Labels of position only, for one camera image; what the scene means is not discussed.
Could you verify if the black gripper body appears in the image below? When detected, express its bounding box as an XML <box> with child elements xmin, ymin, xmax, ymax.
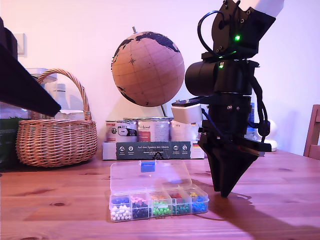
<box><xmin>198</xmin><ymin>94</ymin><xmax>272</xmax><ymax>157</ymax></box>

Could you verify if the bright blue pins heap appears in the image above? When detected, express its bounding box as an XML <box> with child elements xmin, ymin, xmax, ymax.
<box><xmin>191</xmin><ymin>196</ymin><xmax>209</xmax><ymax>214</ymax></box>

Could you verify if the red pins heap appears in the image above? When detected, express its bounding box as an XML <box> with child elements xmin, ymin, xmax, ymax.
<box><xmin>169</xmin><ymin>192</ymin><xmax>186</xmax><ymax>204</ymax></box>

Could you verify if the dark green pins heap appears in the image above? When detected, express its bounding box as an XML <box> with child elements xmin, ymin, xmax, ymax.
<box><xmin>175</xmin><ymin>203</ymin><xmax>193</xmax><ymax>215</ymax></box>

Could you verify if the light green pins heap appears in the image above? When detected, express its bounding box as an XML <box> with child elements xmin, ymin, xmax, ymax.
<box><xmin>152</xmin><ymin>200</ymin><xmax>173</xmax><ymax>217</ymax></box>

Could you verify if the pink pins heap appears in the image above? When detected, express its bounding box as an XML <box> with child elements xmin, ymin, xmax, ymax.
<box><xmin>130</xmin><ymin>195</ymin><xmax>148</xmax><ymax>204</ymax></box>

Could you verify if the black pins heap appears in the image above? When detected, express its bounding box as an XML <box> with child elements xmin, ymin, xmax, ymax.
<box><xmin>132</xmin><ymin>202</ymin><xmax>150</xmax><ymax>219</ymax></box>

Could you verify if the dark blue pins heap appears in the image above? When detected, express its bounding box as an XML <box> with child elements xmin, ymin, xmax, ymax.
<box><xmin>111</xmin><ymin>196</ymin><xmax>131</xmax><ymax>205</ymax></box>

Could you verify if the white pins heap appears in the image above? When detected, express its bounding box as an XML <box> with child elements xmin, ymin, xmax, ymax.
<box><xmin>110</xmin><ymin>205</ymin><xmax>133</xmax><ymax>221</ymax></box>

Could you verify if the clear plastic bag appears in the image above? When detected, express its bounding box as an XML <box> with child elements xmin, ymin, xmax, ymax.
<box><xmin>0</xmin><ymin>101</ymin><xmax>33</xmax><ymax>120</ymax></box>

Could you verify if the large clear water bottle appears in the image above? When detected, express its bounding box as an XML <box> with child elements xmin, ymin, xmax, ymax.
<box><xmin>247</xmin><ymin>102</ymin><xmax>258</xmax><ymax>141</ymax></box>

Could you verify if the glass jar with lid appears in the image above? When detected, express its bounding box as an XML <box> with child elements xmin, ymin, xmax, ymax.
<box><xmin>26</xmin><ymin>67</ymin><xmax>59</xmax><ymax>101</ymax></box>

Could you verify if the small white bottle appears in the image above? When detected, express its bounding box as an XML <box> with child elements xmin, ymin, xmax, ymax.
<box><xmin>53</xmin><ymin>83</ymin><xmax>70</xmax><ymax>111</ymax></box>

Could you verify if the tin can flag mark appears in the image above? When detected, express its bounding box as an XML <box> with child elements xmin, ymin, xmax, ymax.
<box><xmin>170</xmin><ymin>119</ymin><xmax>203</xmax><ymax>142</ymax></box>

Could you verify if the white cardboard box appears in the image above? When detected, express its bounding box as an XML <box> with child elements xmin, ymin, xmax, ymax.
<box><xmin>54</xmin><ymin>109</ymin><xmax>86</xmax><ymax>121</ymax></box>

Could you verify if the dark green bag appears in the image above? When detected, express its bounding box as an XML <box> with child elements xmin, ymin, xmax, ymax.
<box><xmin>0</xmin><ymin>118</ymin><xmax>21</xmax><ymax>171</ymax></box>

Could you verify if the clear plastic pin box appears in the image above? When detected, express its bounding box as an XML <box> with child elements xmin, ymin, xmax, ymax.
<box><xmin>109</xmin><ymin>159</ymin><xmax>210</xmax><ymax>223</ymax></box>

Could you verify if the cardboard can tray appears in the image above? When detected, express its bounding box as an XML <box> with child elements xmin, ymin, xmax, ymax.
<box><xmin>102</xmin><ymin>140</ymin><xmax>206</xmax><ymax>161</ymax></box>

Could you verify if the blue box lid clasp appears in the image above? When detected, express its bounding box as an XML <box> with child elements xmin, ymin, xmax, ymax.
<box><xmin>140</xmin><ymin>161</ymin><xmax>157</xmax><ymax>173</ymax></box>

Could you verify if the tin can red label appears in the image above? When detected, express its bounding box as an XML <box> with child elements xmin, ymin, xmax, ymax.
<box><xmin>137</xmin><ymin>119</ymin><xmax>171</xmax><ymax>143</ymax></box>

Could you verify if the wooden chair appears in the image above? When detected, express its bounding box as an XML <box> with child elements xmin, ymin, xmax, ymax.
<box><xmin>303</xmin><ymin>104</ymin><xmax>320</xmax><ymax>159</ymax></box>

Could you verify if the cork globe on stand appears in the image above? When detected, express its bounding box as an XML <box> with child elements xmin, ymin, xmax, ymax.
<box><xmin>110</xmin><ymin>26</ymin><xmax>186</xmax><ymax>121</ymax></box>

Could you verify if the tin can black print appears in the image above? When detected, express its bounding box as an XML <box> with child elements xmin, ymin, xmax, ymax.
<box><xmin>105</xmin><ymin>119</ymin><xmax>139</xmax><ymax>144</ymax></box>

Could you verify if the thick black cable bundle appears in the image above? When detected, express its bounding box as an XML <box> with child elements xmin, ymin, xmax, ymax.
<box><xmin>251</xmin><ymin>74</ymin><xmax>271</xmax><ymax>143</ymax></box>

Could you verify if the small white round camera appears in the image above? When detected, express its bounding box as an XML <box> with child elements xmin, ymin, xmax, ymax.
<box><xmin>262</xmin><ymin>119</ymin><xmax>279</xmax><ymax>152</ymax></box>

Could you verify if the white wall switch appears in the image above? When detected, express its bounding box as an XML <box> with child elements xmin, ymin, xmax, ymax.
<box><xmin>12</xmin><ymin>32</ymin><xmax>27</xmax><ymax>56</ymax></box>

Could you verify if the wicker basket with handle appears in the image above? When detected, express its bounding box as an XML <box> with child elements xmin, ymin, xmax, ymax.
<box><xmin>15</xmin><ymin>68</ymin><xmax>98</xmax><ymax>168</ymax></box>

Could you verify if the thin black looped cable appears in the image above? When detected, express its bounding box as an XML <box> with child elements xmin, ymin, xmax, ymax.
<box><xmin>196</xmin><ymin>10</ymin><xmax>222</xmax><ymax>55</ymax></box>

